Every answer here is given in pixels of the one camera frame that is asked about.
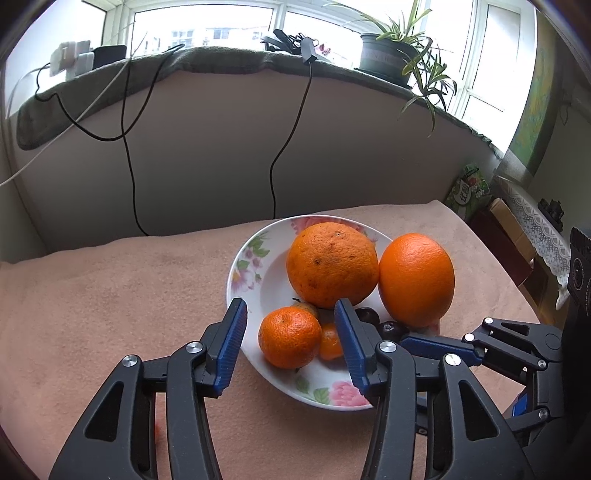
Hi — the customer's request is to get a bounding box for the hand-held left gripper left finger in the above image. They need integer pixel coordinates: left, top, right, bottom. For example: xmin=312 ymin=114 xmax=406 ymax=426
xmin=48 ymin=298 xmax=249 ymax=480

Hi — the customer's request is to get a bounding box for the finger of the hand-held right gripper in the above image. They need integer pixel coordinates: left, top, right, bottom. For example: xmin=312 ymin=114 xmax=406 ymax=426
xmin=505 ymin=392 xmax=564 ymax=435
xmin=399 ymin=317 xmax=562 ymax=382

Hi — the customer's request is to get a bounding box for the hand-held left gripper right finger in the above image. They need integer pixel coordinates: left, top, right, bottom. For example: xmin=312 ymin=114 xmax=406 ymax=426
xmin=334 ymin=298 xmax=539 ymax=480

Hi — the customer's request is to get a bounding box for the small mandarin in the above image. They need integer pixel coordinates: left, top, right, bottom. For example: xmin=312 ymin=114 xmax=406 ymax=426
xmin=291 ymin=298 xmax=320 ymax=320
xmin=318 ymin=322 xmax=345 ymax=362

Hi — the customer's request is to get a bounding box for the smooth orange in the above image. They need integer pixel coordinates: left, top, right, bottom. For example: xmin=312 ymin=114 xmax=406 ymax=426
xmin=379 ymin=233 xmax=456 ymax=328

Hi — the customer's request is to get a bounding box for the floral white plate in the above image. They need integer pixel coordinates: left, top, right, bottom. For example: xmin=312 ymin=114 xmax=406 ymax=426
xmin=226 ymin=215 xmax=445 ymax=411

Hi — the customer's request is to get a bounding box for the large rough orange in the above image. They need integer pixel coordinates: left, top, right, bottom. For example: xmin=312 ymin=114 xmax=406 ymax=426
xmin=286 ymin=222 xmax=380 ymax=310

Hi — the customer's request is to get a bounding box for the dark red cabinet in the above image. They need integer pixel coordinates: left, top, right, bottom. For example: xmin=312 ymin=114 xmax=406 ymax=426
xmin=468 ymin=210 xmax=536 ymax=288

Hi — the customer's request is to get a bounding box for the cardboard box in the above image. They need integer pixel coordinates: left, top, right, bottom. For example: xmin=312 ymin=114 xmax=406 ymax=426
xmin=488 ymin=198 xmax=533 ymax=260

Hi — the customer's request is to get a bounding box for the white lace cloth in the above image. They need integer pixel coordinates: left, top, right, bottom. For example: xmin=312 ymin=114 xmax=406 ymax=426
xmin=493 ymin=175 xmax=574 ymax=311

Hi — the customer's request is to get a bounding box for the green snack packet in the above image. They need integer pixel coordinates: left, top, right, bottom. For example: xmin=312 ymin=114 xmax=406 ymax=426
xmin=444 ymin=162 xmax=491 ymax=219

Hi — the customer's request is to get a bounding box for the small black object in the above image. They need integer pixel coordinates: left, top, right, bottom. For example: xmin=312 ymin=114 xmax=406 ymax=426
xmin=537 ymin=198 xmax=565 ymax=232

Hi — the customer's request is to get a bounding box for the potted spider plant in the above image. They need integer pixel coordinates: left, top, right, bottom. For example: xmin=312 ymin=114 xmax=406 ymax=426
xmin=323 ymin=0 xmax=459 ymax=138

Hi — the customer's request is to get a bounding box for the black box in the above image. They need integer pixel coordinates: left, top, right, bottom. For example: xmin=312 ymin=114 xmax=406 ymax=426
xmin=92 ymin=45 xmax=128 ymax=71

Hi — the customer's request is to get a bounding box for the window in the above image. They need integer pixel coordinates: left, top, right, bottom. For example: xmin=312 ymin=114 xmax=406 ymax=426
xmin=81 ymin=0 xmax=520 ymax=132

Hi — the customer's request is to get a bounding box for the white charger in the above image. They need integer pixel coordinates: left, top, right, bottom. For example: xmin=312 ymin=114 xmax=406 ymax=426
xmin=50 ymin=41 xmax=94 ymax=77

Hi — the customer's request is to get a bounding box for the black adapter cable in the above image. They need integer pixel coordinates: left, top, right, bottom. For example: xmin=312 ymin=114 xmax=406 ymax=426
xmin=270 ymin=60 xmax=315 ymax=220

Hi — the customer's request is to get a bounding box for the wall poster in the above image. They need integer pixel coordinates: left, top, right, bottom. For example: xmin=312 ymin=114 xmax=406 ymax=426
xmin=507 ymin=28 xmax=570 ymax=168

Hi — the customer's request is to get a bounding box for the white cable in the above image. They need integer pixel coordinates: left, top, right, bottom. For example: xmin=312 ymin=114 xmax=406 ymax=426
xmin=0 ymin=21 xmax=148 ymax=186

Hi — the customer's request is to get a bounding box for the black strap bundle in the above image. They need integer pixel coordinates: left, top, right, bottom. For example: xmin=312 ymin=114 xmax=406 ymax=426
xmin=260 ymin=28 xmax=302 ymax=54

